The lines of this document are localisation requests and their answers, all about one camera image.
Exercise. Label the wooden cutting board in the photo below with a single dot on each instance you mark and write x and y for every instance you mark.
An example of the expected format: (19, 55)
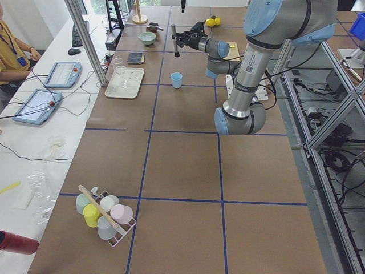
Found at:
(233, 54)

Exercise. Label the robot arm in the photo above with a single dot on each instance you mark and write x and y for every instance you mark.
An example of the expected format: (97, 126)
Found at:
(267, 24)

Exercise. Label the black computer mouse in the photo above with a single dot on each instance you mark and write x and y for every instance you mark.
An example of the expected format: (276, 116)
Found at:
(73, 51)

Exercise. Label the aluminium frame post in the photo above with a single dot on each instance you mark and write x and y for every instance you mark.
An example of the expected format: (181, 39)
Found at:
(78, 20)

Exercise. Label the teach pendant tablet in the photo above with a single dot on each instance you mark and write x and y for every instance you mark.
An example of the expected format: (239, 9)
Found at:
(63, 75)
(38, 107)

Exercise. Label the upper teach pendant tablet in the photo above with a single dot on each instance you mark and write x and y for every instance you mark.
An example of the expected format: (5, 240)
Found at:
(63, 75)

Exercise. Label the lower teach pendant tablet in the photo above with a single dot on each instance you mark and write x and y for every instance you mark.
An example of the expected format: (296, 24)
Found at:
(38, 107)

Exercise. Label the white crumpled gloves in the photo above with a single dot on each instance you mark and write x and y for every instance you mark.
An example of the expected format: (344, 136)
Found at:
(54, 148)

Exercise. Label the metal ice scoop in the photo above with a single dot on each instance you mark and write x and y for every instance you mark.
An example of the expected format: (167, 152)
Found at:
(154, 27)

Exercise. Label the cream bear serving tray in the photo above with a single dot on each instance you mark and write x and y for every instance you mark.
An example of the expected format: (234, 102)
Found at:
(133, 76)

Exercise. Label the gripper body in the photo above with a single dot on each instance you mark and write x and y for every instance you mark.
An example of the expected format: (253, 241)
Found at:
(193, 41)

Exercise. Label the pale green plastic cup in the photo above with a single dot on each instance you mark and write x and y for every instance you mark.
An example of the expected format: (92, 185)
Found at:
(81, 202)

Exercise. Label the red bottle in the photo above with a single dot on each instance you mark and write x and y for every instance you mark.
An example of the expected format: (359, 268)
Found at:
(18, 244)

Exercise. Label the pale blue-grey plastic cup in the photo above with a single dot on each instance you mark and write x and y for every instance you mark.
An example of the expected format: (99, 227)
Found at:
(105, 229)

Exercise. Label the pink plastic cup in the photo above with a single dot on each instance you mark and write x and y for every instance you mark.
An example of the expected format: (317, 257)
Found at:
(122, 214)

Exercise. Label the yellow lemon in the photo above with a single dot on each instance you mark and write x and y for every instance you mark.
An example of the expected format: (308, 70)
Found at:
(217, 21)
(210, 22)

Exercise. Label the person in yellow shirt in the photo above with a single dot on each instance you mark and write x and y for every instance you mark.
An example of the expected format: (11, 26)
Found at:
(17, 60)

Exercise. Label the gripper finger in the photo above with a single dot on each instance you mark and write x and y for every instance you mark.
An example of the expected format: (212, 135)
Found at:
(183, 6)
(181, 39)

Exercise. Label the blue storage bin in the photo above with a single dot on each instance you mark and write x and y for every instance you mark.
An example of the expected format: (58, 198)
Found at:
(357, 29)

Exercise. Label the clear wine glass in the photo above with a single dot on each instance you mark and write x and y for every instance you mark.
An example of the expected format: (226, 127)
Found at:
(119, 69)

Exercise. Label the crumpled clear plastic bag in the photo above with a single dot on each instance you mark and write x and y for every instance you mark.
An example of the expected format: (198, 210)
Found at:
(43, 196)

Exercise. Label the grey folded cloth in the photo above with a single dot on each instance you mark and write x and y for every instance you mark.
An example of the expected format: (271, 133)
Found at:
(136, 58)

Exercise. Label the yellow plastic cup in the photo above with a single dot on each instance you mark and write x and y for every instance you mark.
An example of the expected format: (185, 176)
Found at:
(91, 215)

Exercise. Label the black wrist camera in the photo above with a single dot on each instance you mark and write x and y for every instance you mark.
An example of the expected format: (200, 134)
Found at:
(198, 29)

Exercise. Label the white plastic cup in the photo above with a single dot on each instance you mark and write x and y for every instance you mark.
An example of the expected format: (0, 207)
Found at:
(108, 202)

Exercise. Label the steel muddler rod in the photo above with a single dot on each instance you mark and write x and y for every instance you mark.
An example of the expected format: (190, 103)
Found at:
(176, 50)

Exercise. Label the blue plastic cup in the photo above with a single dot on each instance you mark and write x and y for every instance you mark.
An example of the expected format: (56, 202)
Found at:
(176, 79)

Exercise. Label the wooden mug tree stand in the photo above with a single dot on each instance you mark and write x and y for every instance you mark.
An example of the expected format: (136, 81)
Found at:
(139, 18)

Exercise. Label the green bowl of ice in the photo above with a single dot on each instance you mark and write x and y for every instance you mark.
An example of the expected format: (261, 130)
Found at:
(147, 38)

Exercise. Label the black keyboard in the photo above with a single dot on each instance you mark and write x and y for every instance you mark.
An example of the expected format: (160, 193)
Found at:
(76, 38)

